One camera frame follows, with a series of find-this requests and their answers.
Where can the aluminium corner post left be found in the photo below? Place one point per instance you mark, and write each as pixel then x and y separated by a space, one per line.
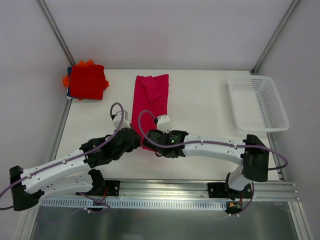
pixel 56 31

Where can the aluminium front rail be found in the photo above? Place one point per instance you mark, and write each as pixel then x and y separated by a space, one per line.
pixel 271 191

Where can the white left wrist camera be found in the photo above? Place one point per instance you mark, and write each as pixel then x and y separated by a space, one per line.
pixel 120 120

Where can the white slotted cable duct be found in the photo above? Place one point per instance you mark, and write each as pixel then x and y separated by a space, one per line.
pixel 117 203

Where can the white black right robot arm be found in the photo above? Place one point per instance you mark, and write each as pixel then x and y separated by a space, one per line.
pixel 250 155

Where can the white perforated plastic basket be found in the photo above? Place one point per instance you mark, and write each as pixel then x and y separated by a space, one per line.
pixel 256 104

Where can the red folded t shirt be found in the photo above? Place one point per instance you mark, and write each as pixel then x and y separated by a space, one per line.
pixel 86 82

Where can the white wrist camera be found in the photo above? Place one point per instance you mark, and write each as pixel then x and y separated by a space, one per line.
pixel 120 120
pixel 163 124

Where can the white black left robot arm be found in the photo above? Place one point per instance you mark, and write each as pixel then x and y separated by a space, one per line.
pixel 73 173

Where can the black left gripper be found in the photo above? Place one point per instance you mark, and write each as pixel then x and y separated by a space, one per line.
pixel 135 139

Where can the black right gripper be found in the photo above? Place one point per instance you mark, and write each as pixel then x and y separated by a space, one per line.
pixel 150 139

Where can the aluminium corner post right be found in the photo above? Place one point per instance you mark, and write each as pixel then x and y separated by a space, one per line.
pixel 275 35

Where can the aluminium corner post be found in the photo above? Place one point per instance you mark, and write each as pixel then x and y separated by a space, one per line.
pixel 275 35
pixel 56 31

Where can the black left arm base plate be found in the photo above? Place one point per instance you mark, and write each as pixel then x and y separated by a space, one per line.
pixel 110 188

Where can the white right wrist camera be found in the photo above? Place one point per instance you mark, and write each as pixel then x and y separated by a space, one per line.
pixel 163 124

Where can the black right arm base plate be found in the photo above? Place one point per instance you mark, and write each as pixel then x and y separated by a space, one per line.
pixel 220 190

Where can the magenta t shirt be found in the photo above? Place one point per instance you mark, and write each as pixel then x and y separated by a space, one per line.
pixel 150 93

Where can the orange folded t shirt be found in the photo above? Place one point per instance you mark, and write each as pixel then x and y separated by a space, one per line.
pixel 65 81

